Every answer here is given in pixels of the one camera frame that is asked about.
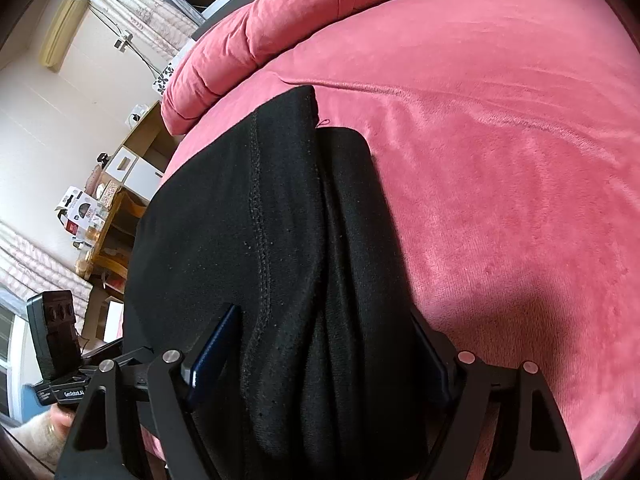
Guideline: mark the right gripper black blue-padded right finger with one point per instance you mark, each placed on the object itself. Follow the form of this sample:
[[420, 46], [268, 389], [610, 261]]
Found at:
[[530, 439]]

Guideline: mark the pink bed sheet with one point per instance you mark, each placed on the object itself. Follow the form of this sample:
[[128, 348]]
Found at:
[[506, 133]]

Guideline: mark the white wooden cabinet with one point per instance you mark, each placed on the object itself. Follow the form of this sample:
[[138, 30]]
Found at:
[[141, 160]]

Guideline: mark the wall air conditioner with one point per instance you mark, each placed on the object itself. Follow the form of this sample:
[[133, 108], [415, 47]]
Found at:
[[61, 33]]

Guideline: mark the grey white headboard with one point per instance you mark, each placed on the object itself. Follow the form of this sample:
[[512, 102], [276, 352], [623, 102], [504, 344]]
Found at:
[[161, 81]]

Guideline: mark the wooden side table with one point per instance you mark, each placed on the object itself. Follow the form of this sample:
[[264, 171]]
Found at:
[[107, 259]]

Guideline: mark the left hand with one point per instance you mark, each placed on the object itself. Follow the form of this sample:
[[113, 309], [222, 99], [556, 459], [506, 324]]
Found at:
[[61, 419]]

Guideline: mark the pink duvet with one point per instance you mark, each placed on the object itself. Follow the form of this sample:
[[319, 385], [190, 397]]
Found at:
[[237, 46]]

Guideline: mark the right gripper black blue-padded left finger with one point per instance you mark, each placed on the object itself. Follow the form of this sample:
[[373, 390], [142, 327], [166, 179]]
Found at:
[[106, 442]]

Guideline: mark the white product box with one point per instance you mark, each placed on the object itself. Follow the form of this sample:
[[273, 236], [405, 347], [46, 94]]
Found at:
[[80, 214]]

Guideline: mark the black pants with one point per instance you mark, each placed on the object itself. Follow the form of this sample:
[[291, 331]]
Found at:
[[288, 221]]

